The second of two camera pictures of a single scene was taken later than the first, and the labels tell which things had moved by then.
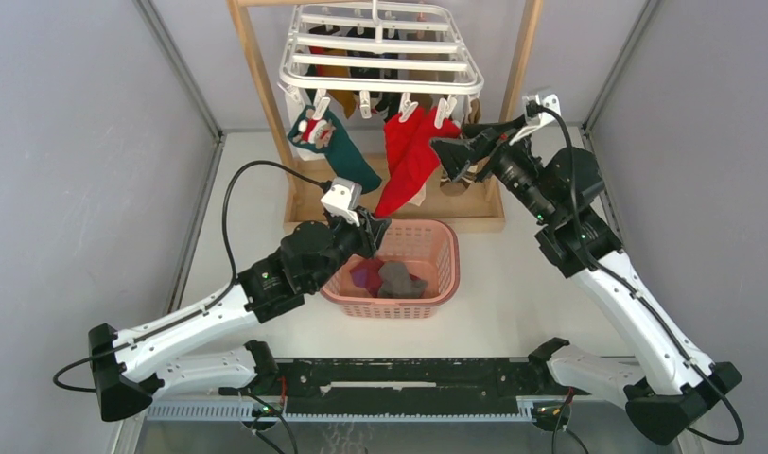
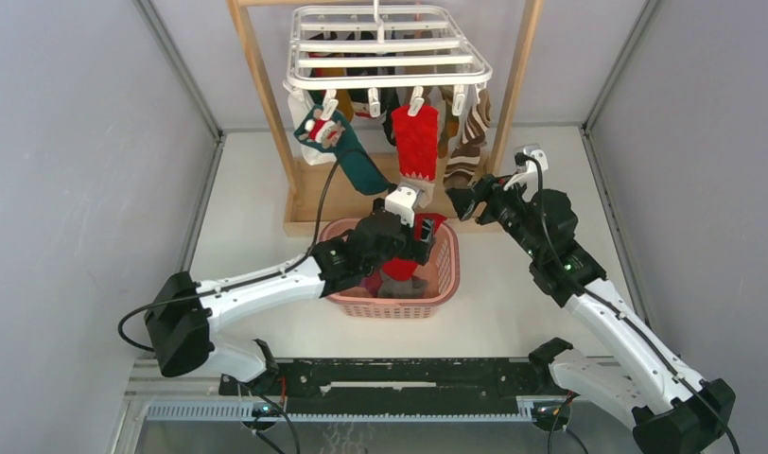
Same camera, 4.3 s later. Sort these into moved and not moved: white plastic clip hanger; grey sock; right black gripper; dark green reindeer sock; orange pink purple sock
Moved: right black gripper; white plastic clip hanger
Not moved: orange pink purple sock; grey sock; dark green reindeer sock
